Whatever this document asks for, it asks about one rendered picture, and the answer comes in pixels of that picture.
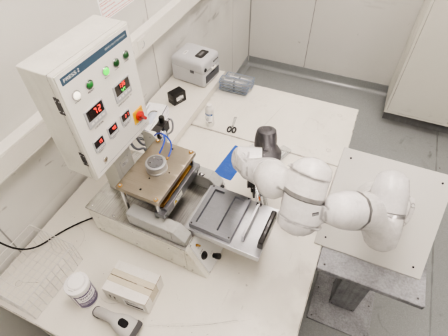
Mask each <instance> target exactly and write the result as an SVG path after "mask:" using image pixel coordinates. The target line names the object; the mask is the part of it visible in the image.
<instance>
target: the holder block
mask: <svg viewBox="0 0 448 336"><path fill-rule="evenodd" d="M250 203H251V198H249V197H246V196H244V195H241V194H238V193H235V192H233V191H230V190H227V189H224V188H222V187H219V186H216V185H212V187H211V188H210V190H209V192H208V193H207V195H206V196H205V198H204V200H203V201H202V203H201V204H200V206H199V208H198V209H197V211H196V212H195V214H194V216H193V217H192V219H191V220H190V222H189V226H190V227H191V228H193V229H196V230H198V231H200V232H203V233H206V234H208V235H210V236H212V237H215V238H218V239H220V240H222V241H225V242H227V243H230V242H231V240H232V238H233V236H234V234H235V232H236V230H237V229H238V227H239V225H240V223H241V221H242V219H243V217H244V215H245V213H246V211H247V209H248V207H249V205H250Z"/></svg>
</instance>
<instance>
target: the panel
mask: <svg viewBox="0 0 448 336"><path fill-rule="evenodd" d="M189 248H190V249H191V250H192V252H193V253H194V254H195V256H196V257H197V258H198V260H199V261H200V262H201V264H202V265H203V266H204V268H205V269H206V271H207V272H208V274H210V273H211V271H212V269H213V267H214V265H215V263H216V262H217V259H215V258H213V256H212V254H213V253H221V252H222V250H223V247H220V246H218V245H216V244H214V243H211V242H208V241H206V240H204V239H201V238H199V237H196V236H194V238H193V239H192V241H191V242H190V244H189ZM204 252H207V258H206V259H203V258H202V255H203V253H204Z"/></svg>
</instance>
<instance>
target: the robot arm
mask: <svg viewBox="0 0 448 336"><path fill-rule="evenodd" d="M231 162H232V166H233V168H234V169H235V170H236V171H237V172H239V174H240V175H241V176H242V178H244V179H246V180H247V188H251V192H252V194H253V198H255V186H256V188H257V190H258V192H260V194H262V195H263V196H264V197H266V198H270V199H278V198H280V197H282V200H281V206H280V211H278V214H277V223H278V224H279V226H280V228H282V230H284V231H286V232H288V233H289V234H291V235H294V236H303V237H304V236H306V235H310V234H312V233H313V232H315V231H320V230H321V226H320V225H321V224H323V223H326V224H328V225H330V226H333V227H335V228H338V229H342V230H346V231H361V232H362V235H363V239H364V242H365V243H366V244H367V245H368V246H369V247H370V248H372V249H374V250H376V251H380V252H387V251H391V250H393V249H395V248H396V246H397V244H398V242H399V240H400V237H401V234H402V230H403V226H405V225H406V224H407V223H408V222H409V220H410V218H411V216H412V214H413V212H414V210H415V199H414V198H412V197H411V196H410V180H409V179H408V177H407V176H406V175H405V174H404V173H402V172H400V171H397V170H389V169H388V170H386V171H381V172H380V173H378V174H377V176H376V178H375V180H374V181H370V182H366V183H364V184H363V185H361V186H360V187H358V189H357V191H340V192H337V193H332V194H330V195H329V196H327V198H326V195H327V191H328V188H329V184H330V182H331V179H332V173H333V171H332V169H331V168H330V166H329V165H328V164H326V162H324V161H322V160H320V159H318V158H316V157H303V158H300V159H298V160H296V161H295V162H294V163H290V164H288V165H287V166H288V167H290V168H289V169H288V168H287V167H286V166H285V164H284V163H283V162H282V161H281V149H280V148H279V146H278V145H277V130H276V128H274V127H272V126H261V127H259V128H258V129H257V132H256V134H255V142H254V144H252V145H250V146H249V147H244V146H238V147H237V148H235V150H234V151H233V153H232V157H231ZM325 198H326V199H325Z"/></svg>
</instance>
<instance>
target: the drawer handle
mask: <svg viewBox="0 0 448 336"><path fill-rule="evenodd" d="M276 217H277V212H276V211H272V212H271V214H270V216H269V218H268V220H267V223H266V225H265V227H264V230H263V232H262V234H261V236H260V238H259V240H258V244H257V248H259V249H263V245H264V242H265V240H266V238H267V236H268V234H269V231H270V229H271V226H272V224H273V222H274V220H275V219H276Z"/></svg>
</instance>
